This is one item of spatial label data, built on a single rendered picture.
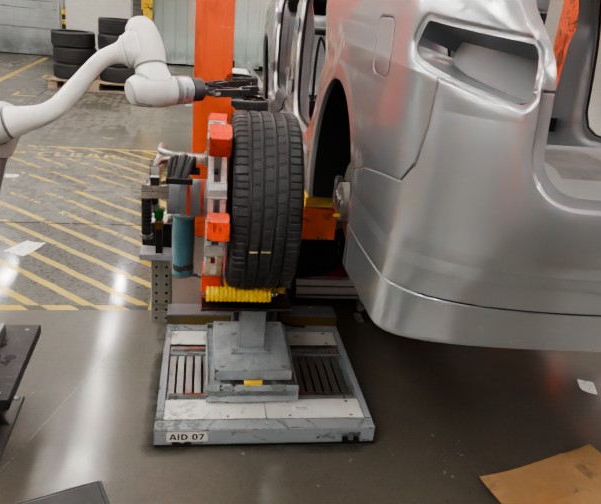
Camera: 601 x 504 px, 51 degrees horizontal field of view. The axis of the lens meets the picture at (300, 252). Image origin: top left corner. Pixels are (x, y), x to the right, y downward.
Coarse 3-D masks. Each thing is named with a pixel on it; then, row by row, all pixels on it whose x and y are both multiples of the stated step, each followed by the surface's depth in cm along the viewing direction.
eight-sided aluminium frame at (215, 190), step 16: (208, 128) 231; (208, 144) 213; (224, 160) 210; (208, 176) 207; (224, 176) 208; (208, 192) 205; (224, 192) 206; (208, 208) 207; (224, 208) 208; (208, 256) 215; (208, 272) 230
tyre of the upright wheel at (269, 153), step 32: (256, 128) 212; (288, 128) 215; (256, 160) 205; (288, 160) 208; (256, 192) 203; (288, 192) 206; (256, 224) 205; (288, 224) 207; (256, 256) 211; (288, 256) 213
